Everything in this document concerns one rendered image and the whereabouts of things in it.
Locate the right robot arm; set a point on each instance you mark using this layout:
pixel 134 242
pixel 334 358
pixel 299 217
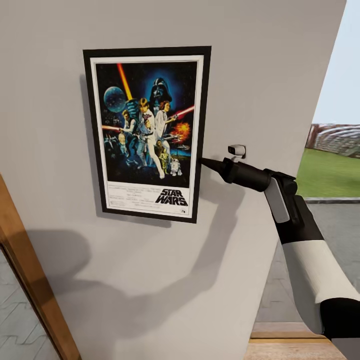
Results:
pixel 324 297

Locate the fixed window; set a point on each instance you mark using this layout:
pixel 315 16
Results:
pixel 328 179

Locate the poster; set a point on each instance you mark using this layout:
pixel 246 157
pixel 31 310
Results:
pixel 148 112

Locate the door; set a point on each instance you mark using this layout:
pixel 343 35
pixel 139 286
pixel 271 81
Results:
pixel 32 326

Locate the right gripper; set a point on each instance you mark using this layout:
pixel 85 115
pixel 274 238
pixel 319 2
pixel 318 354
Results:
pixel 232 172

